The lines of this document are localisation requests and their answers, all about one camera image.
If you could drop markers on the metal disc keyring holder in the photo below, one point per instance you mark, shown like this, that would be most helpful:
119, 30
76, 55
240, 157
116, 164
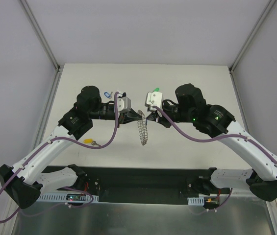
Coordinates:
142, 128

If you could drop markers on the left aluminium frame post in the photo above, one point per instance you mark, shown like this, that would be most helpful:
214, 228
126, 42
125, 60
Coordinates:
39, 33

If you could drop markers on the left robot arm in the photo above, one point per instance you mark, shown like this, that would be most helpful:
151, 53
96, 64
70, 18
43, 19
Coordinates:
24, 181

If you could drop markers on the aluminium frame post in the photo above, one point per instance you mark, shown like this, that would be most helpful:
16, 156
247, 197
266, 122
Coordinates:
253, 33
39, 33

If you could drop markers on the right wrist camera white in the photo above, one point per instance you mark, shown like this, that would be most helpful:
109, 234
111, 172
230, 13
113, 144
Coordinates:
153, 99

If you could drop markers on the key with yellow tag lower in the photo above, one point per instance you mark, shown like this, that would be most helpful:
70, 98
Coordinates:
91, 142

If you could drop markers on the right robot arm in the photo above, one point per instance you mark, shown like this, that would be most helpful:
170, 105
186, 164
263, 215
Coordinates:
198, 121

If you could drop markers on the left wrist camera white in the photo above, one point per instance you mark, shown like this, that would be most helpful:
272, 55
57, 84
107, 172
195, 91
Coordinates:
123, 103

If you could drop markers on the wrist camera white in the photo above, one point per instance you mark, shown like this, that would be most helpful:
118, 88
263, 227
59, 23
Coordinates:
123, 103
153, 99

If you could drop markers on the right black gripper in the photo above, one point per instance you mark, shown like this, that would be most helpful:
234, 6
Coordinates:
163, 120

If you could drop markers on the right aluminium frame post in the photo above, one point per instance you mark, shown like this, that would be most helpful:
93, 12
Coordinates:
253, 33

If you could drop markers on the key with blue outlined tag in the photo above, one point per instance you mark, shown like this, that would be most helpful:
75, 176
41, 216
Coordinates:
108, 94

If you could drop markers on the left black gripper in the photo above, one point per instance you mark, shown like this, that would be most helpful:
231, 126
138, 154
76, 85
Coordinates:
122, 117

